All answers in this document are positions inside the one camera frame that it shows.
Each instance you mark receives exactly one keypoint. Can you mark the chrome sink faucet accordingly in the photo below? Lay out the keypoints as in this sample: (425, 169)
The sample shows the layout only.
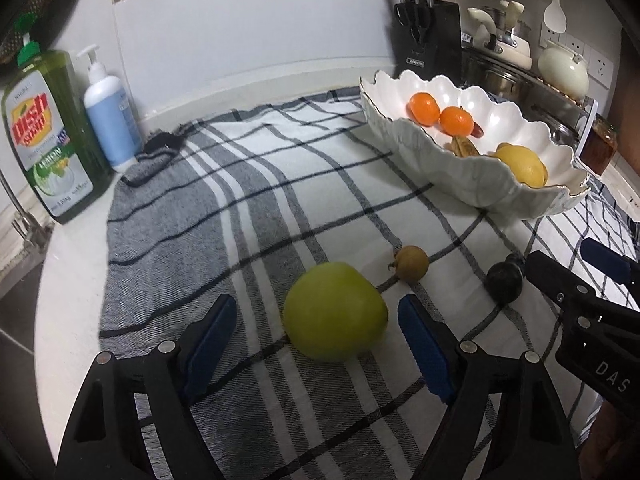
(35, 236)

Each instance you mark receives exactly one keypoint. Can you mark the glass jar red sauce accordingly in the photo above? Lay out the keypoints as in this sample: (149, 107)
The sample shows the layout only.
(600, 145)

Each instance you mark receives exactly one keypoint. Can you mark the small red fruit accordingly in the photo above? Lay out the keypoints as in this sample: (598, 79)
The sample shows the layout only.
(478, 131)

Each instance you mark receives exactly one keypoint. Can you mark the cream saucepan with handle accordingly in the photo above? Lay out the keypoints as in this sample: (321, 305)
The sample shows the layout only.
(501, 43)

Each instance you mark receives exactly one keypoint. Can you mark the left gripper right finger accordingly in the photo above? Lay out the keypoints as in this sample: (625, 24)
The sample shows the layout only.
(531, 438)

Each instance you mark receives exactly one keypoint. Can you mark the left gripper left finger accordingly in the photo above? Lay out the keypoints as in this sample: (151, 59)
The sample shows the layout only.
(103, 437)

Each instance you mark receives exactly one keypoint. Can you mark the dark purple plum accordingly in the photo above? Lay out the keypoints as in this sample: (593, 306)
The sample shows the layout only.
(504, 280)

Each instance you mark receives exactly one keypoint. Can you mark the blue white pump bottle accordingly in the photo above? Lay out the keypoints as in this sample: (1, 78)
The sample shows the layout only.
(109, 111)

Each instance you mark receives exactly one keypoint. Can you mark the white wall power outlets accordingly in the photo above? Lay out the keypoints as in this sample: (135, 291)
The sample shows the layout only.
(600, 68)

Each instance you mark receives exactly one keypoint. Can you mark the green dish soap bottle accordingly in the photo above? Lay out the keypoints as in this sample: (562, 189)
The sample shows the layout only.
(49, 131)

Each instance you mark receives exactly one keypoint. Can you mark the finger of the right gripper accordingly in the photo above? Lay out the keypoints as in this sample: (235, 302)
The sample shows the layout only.
(574, 295)
(620, 268)

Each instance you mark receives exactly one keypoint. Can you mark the yellow lemon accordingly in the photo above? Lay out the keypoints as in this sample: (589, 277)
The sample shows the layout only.
(524, 163)

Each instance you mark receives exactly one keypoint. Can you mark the wooden cutting board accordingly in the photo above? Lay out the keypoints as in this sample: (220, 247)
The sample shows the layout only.
(625, 107)

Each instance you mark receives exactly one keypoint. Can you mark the cream round teapot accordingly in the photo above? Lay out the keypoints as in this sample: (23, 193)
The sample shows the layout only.
(565, 69)

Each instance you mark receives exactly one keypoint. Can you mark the small tangerine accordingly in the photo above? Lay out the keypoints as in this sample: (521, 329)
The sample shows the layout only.
(456, 121)

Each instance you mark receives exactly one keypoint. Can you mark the stainless steel pot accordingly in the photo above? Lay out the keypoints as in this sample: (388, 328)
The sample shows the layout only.
(496, 80)

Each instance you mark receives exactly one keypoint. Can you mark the large orange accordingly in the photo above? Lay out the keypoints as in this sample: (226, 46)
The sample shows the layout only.
(423, 109)

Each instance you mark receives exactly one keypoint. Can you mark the black knife block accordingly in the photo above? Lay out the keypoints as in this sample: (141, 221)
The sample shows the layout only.
(442, 54)

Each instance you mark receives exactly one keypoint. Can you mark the white rice paddle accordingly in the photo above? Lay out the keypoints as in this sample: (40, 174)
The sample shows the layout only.
(554, 17)

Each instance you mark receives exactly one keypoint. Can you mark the black kitchen scissors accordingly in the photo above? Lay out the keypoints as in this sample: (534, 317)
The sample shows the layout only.
(417, 17)

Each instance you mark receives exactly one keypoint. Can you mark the metal kitchen shelf rack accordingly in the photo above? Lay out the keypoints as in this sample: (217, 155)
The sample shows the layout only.
(567, 119)

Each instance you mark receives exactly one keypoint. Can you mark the small brown longan fruit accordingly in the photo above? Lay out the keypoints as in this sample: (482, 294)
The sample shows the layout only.
(410, 264)

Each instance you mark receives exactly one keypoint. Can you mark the green apple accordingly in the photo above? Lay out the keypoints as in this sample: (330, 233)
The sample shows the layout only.
(333, 313)

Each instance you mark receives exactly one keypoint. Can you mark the white scalloped ceramic bowl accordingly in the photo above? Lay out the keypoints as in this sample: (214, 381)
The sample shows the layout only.
(480, 181)

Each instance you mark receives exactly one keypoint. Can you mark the hanging metal colander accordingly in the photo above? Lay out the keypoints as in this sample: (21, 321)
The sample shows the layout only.
(44, 19)

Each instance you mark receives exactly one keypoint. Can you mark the checkered white blue cloth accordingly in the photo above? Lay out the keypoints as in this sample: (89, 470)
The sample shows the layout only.
(244, 203)

